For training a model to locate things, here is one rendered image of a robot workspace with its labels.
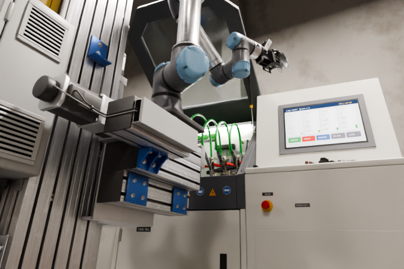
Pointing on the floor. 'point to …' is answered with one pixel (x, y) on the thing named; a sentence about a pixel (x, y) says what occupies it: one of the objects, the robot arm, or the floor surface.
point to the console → (326, 194)
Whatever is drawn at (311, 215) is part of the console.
